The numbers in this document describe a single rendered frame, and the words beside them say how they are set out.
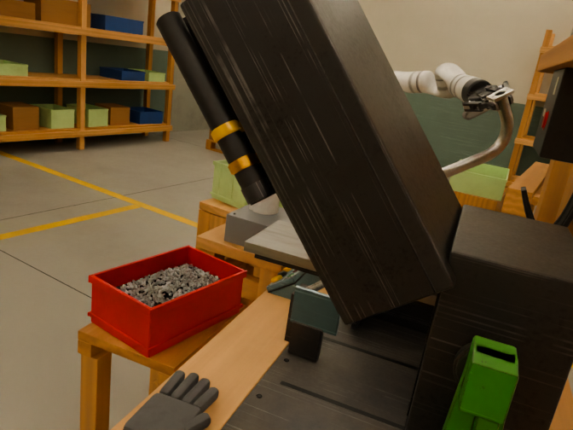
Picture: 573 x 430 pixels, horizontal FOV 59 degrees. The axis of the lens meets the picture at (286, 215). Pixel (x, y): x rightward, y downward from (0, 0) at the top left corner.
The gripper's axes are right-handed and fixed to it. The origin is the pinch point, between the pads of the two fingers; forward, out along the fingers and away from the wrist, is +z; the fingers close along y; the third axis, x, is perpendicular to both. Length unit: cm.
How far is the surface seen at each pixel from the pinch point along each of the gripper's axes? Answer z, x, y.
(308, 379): 49, 9, -69
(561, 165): -2.3, 27.2, 12.5
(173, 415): 61, -8, -87
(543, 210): -1.5, 37.7, 4.2
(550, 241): 56, -2, -24
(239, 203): -84, 26, -83
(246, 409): 57, 2, -79
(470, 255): 65, -13, -38
